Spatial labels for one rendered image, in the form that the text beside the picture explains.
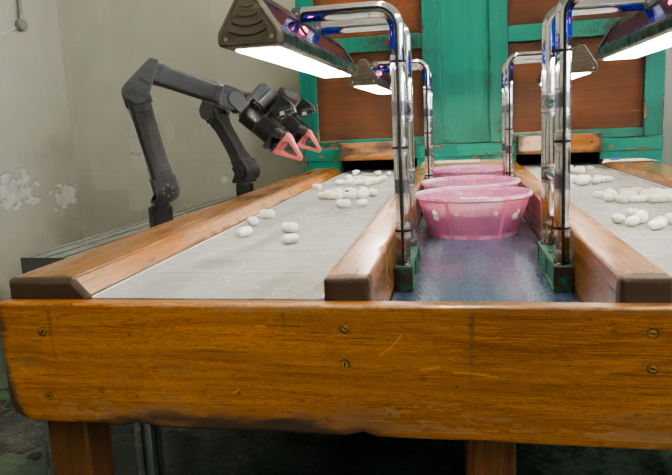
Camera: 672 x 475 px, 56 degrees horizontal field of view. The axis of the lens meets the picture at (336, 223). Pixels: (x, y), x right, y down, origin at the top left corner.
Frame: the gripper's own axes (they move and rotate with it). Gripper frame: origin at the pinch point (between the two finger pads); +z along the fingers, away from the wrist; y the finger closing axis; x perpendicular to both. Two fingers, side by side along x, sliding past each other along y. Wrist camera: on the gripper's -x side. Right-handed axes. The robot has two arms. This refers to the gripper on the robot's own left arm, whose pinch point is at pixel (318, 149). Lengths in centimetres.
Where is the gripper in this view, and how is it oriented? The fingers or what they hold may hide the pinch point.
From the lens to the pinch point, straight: 212.6
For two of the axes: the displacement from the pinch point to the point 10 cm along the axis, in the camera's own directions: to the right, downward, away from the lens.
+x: -6.0, 7.6, 2.4
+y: 1.9, -1.6, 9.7
